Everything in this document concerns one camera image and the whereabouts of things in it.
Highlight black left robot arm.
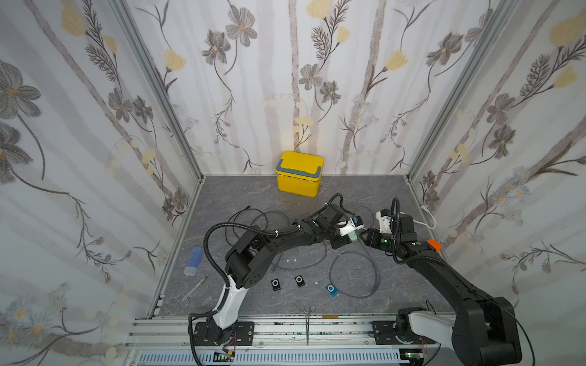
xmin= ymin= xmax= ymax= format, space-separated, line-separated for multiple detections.
xmin=188 ymin=193 xmax=363 ymax=346

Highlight white power strip cord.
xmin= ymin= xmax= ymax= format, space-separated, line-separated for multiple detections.
xmin=411 ymin=205 xmax=436 ymax=230

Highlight orange bottle cap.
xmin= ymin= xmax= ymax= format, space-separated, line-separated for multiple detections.
xmin=427 ymin=239 xmax=442 ymax=253

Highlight green USB wall charger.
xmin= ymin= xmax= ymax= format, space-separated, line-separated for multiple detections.
xmin=347 ymin=232 xmax=358 ymax=242

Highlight yellow plastic storage box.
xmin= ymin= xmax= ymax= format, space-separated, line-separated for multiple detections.
xmin=276 ymin=151 xmax=324 ymax=198

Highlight blue transparent bottle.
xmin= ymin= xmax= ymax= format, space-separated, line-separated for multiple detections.
xmin=183 ymin=247 xmax=204 ymax=277

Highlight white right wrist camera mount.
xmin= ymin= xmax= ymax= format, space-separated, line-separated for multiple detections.
xmin=375 ymin=209 xmax=398 ymax=234

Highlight black mp3 player left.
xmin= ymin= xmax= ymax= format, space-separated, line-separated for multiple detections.
xmin=271 ymin=279 xmax=281 ymax=291

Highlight black mp3 player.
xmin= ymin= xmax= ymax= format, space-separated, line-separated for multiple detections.
xmin=295 ymin=275 xmax=305 ymax=288
xmin=271 ymin=279 xmax=281 ymax=291

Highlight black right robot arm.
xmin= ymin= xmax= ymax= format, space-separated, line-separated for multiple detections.
xmin=366 ymin=198 xmax=522 ymax=365

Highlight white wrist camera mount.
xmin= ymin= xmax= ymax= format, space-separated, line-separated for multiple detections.
xmin=338 ymin=216 xmax=364 ymax=236
xmin=375 ymin=209 xmax=398 ymax=234

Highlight black mp3 player right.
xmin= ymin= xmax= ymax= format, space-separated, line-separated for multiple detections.
xmin=295 ymin=275 xmax=305 ymax=288

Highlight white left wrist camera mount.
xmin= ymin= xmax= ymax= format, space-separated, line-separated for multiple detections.
xmin=338 ymin=216 xmax=364 ymax=236

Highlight silver scissors left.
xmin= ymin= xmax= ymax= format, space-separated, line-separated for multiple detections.
xmin=176 ymin=275 xmax=208 ymax=307

